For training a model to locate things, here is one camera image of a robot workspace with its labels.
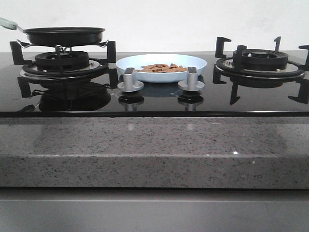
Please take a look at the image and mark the brown meat pieces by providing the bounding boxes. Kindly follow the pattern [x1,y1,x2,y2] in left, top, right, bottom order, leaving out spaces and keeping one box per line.
[136,63,188,73]

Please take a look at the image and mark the light blue plate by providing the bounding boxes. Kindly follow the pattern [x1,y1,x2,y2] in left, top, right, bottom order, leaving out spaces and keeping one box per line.
[116,54,207,83]

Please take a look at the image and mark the black frying pan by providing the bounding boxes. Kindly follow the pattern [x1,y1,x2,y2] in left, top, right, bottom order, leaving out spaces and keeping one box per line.
[0,18,105,47]

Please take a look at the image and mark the left silver stove knob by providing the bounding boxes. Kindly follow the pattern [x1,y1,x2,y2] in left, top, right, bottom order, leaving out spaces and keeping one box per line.
[117,68,144,92]

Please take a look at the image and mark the silver stove knob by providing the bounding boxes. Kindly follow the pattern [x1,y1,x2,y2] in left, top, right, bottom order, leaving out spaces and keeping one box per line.
[178,67,205,92]
[117,68,144,92]

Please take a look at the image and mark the right silver stove knob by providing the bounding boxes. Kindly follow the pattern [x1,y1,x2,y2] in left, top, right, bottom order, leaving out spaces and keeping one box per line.
[178,67,205,92]

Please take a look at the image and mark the black glass gas hob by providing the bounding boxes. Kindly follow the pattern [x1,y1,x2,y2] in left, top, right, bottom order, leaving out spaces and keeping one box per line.
[0,52,309,117]

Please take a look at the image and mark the right black pan support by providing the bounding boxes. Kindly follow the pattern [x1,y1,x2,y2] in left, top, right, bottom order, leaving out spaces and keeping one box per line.
[212,36,309,104]

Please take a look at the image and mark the black pan support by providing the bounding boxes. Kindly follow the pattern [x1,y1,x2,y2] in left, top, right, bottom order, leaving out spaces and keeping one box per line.
[212,36,309,104]
[10,41,118,86]

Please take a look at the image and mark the right black gas burner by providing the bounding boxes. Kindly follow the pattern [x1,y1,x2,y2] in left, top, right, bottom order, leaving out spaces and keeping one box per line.
[241,49,288,71]

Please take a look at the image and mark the black gas burner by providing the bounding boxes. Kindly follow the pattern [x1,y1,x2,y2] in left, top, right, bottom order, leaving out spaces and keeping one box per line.
[241,49,288,71]
[35,51,89,72]

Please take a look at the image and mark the left black gas burner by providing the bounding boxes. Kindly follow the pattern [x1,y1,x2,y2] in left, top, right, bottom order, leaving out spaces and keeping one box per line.
[35,51,89,72]

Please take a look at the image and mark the left black pan support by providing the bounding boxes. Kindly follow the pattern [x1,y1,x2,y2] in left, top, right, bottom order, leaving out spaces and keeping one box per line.
[10,41,118,86]

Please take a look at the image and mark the grey cabinet front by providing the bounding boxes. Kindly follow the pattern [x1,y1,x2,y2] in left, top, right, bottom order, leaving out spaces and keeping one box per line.
[0,188,309,232]

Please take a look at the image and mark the wire pan reducer ring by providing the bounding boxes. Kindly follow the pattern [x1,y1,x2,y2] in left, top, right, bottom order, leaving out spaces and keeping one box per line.
[16,38,110,54]

